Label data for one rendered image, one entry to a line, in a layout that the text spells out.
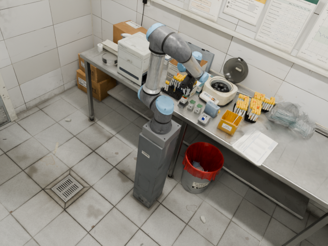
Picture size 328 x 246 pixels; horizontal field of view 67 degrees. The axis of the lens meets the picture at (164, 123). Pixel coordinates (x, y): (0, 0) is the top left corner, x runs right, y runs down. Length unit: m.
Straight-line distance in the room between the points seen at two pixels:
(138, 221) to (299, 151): 1.43
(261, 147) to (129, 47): 1.24
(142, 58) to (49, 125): 1.51
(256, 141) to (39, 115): 2.36
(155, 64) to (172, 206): 1.44
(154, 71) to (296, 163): 1.18
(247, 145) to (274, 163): 0.21
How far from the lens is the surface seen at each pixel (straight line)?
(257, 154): 1.85
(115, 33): 2.65
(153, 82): 1.51
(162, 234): 2.32
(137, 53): 1.99
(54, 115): 3.17
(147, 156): 1.83
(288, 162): 1.95
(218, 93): 2.05
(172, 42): 1.30
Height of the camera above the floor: 2.16
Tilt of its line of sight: 45 degrees down
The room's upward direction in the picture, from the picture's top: 12 degrees clockwise
